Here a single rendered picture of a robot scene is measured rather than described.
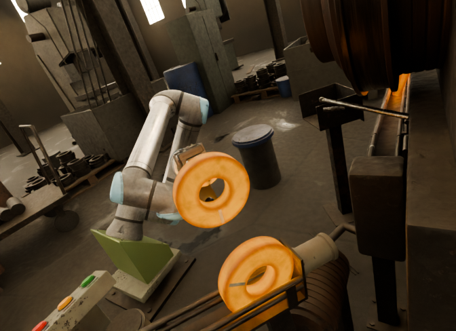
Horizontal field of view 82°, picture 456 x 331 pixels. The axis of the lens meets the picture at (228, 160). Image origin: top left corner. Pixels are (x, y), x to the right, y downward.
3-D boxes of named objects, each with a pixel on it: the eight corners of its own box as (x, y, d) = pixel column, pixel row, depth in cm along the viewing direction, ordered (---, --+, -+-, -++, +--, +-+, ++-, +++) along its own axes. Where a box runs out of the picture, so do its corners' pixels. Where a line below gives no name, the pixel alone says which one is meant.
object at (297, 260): (308, 298, 53) (303, 259, 49) (306, 300, 53) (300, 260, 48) (287, 273, 59) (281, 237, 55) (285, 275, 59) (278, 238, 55)
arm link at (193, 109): (150, 209, 156) (181, 87, 127) (179, 215, 160) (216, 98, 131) (145, 226, 142) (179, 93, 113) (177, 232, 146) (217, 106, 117)
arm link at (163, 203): (149, 210, 84) (159, 173, 84) (184, 218, 86) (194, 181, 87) (147, 218, 75) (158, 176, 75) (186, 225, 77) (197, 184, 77)
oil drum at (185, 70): (222, 108, 452) (204, 56, 414) (203, 123, 411) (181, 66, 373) (197, 112, 486) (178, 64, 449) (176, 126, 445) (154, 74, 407)
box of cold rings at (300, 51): (388, 74, 338) (385, 8, 304) (389, 97, 277) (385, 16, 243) (308, 89, 393) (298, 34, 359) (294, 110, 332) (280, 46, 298)
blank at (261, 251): (281, 310, 54) (272, 298, 57) (304, 243, 51) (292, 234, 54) (215, 323, 46) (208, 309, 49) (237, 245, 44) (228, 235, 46)
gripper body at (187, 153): (172, 156, 57) (169, 154, 69) (188, 190, 58) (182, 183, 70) (203, 142, 59) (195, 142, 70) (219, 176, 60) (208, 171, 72)
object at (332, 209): (350, 192, 167) (335, 82, 137) (373, 218, 144) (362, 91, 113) (319, 201, 169) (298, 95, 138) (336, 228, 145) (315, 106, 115)
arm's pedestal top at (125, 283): (108, 287, 149) (105, 282, 148) (147, 245, 172) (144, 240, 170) (144, 303, 131) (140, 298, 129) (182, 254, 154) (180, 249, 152)
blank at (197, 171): (243, 144, 50) (235, 140, 52) (164, 173, 45) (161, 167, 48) (256, 210, 56) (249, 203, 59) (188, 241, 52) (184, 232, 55)
